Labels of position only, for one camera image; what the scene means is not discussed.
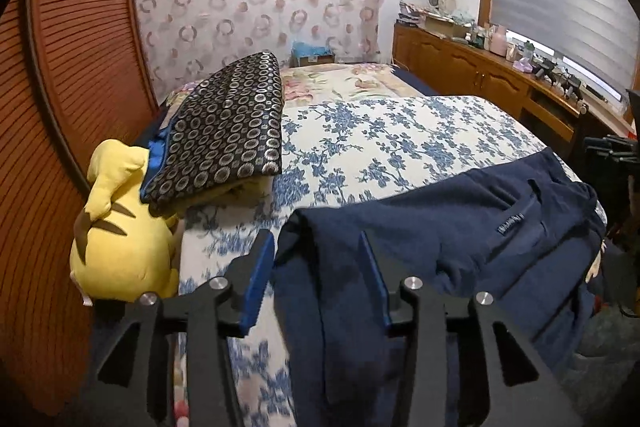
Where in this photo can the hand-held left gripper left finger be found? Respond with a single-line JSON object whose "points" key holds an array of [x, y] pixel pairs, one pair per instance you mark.
{"points": [[255, 287]]}

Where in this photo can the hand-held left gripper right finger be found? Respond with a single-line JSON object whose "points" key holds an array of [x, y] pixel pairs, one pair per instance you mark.
{"points": [[374, 279]]}

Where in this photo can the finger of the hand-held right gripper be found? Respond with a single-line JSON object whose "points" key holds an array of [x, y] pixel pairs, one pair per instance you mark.
{"points": [[605, 149]]}

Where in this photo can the navy pants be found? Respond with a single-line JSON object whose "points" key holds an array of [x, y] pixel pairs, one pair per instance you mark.
{"points": [[450, 232]]}

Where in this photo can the black hand tool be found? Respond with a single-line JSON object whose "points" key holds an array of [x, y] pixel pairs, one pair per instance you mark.
{"points": [[545, 71], [570, 87]]}

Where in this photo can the gold pillow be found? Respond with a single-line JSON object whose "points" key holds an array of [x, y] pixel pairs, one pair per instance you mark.
{"points": [[250, 189]]}

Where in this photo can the purple tissue pack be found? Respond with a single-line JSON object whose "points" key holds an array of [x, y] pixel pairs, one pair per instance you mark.
{"points": [[523, 66]]}

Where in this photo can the green capped bottle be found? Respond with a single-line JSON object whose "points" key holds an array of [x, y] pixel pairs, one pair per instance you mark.
{"points": [[529, 53]]}

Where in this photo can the blue floral quilt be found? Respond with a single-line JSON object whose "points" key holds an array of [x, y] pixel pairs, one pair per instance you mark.
{"points": [[375, 147]]}

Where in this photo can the yellow plush toy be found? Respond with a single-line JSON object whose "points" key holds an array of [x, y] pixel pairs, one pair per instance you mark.
{"points": [[125, 252]]}

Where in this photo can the pink kettle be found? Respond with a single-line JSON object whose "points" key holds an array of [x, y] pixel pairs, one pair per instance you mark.
{"points": [[498, 41]]}

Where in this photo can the dark circle patterned pillow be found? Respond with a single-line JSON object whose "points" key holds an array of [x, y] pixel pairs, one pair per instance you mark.
{"points": [[220, 132]]}

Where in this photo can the grey cloth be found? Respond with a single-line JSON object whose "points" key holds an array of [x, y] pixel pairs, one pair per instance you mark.
{"points": [[600, 337]]}

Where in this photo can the wooden cabinet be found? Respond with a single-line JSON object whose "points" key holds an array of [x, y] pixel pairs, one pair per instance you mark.
{"points": [[460, 62]]}

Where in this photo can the pink floral bedsheet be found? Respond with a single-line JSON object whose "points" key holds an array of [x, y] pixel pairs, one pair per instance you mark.
{"points": [[340, 82]]}

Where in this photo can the flat cardboard box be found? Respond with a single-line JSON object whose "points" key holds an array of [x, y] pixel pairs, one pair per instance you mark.
{"points": [[445, 27]]}

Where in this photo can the navy bed sheet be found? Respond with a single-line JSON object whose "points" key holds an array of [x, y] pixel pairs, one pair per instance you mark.
{"points": [[415, 82]]}

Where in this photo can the cardboard box with blue cloth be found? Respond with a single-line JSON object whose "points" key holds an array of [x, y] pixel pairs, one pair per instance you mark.
{"points": [[310, 54]]}

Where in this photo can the brown louvered wardrobe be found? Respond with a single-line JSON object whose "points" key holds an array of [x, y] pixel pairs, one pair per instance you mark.
{"points": [[75, 82]]}

